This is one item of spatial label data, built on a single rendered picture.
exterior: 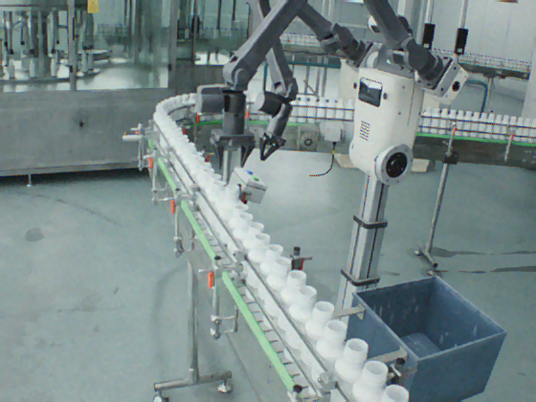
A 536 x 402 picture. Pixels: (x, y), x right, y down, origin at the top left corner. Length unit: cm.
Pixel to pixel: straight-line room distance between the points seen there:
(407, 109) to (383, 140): 13
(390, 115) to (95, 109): 333
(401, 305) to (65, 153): 370
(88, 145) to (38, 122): 51
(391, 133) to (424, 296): 56
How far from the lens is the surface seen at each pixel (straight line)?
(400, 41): 144
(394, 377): 91
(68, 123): 458
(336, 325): 88
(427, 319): 161
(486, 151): 349
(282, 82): 160
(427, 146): 328
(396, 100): 165
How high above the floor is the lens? 167
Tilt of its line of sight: 22 degrees down
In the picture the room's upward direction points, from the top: 5 degrees clockwise
